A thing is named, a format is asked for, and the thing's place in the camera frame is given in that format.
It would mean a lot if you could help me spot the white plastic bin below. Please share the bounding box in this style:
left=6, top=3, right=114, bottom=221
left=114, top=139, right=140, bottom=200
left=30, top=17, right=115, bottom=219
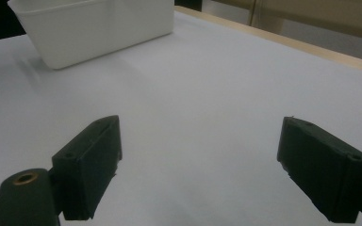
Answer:
left=7, top=0, right=175, bottom=70

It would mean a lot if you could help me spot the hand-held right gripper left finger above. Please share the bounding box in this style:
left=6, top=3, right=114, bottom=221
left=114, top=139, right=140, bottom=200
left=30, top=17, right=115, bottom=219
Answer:
left=51, top=115, right=123, bottom=221

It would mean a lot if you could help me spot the wooden table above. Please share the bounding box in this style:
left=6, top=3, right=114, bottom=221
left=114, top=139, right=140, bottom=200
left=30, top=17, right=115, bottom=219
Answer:
left=173, top=5, right=362, bottom=76

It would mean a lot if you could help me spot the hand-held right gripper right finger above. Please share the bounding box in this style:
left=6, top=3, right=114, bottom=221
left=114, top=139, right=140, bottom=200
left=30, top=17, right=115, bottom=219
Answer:
left=276, top=116, right=362, bottom=224

